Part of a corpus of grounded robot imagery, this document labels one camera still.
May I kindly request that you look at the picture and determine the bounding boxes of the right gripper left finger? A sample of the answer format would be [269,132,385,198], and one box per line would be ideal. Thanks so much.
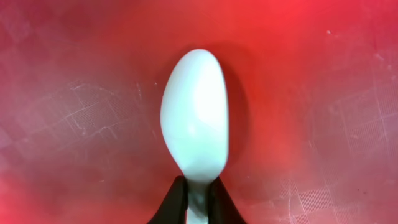
[148,175,188,224]

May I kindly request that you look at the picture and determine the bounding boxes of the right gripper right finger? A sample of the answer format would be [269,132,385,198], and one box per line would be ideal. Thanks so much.
[208,177,246,224]

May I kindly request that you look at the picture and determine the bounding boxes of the white plastic spoon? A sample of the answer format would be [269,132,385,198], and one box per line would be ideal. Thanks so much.
[160,49,229,224]

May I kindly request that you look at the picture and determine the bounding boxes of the red serving tray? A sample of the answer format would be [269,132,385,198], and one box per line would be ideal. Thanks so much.
[1,0,397,223]

